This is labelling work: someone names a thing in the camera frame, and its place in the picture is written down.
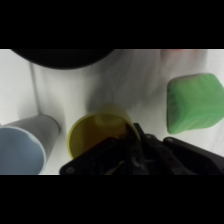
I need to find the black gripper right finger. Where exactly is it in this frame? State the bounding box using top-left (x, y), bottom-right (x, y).
top-left (133, 123), bottom-right (224, 175)

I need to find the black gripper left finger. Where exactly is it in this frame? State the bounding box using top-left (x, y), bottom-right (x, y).
top-left (59, 132), bottom-right (142, 175)

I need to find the yellow plastic cup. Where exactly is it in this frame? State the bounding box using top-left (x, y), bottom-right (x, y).
top-left (67, 103), bottom-right (142, 160)

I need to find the light blue plastic cup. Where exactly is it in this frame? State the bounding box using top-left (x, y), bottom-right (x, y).
top-left (0, 114), bottom-right (62, 175)

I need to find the black bowl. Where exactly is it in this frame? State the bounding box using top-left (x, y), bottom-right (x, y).
top-left (10, 49), bottom-right (116, 71)

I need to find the green sponge block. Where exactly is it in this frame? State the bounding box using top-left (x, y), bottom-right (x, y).
top-left (166, 73), bottom-right (224, 136)

